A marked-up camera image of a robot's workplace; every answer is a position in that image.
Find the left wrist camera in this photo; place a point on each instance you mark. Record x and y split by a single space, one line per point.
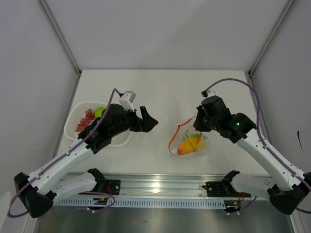
126 100

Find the green apple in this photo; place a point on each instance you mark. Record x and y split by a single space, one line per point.
98 112

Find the red grapes bunch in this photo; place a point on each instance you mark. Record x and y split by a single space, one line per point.
85 121

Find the clear zip top bag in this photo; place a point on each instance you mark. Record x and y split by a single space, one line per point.
177 138

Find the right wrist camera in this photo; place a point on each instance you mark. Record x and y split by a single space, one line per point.
209 93

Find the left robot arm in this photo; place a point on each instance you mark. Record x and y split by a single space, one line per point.
41 189

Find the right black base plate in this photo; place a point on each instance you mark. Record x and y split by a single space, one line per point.
222 189

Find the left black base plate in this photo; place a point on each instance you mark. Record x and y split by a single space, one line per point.
111 187

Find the orange fruit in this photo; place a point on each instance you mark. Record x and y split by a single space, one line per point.
184 147

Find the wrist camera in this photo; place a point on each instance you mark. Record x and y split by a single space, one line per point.
209 93
126 100

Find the white perforated plastic basket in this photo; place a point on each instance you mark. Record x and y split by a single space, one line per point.
79 111

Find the aluminium mounting rail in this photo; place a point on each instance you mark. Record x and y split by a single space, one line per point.
140 185

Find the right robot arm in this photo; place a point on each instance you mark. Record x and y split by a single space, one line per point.
287 185

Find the yellow pear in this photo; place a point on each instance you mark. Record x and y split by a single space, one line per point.
198 142

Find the white slotted cable duct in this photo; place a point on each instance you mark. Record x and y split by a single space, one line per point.
143 203

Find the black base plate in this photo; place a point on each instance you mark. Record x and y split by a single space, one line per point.
222 189
111 187

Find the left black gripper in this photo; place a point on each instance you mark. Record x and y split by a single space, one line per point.
144 124

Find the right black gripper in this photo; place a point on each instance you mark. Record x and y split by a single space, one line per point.
197 124

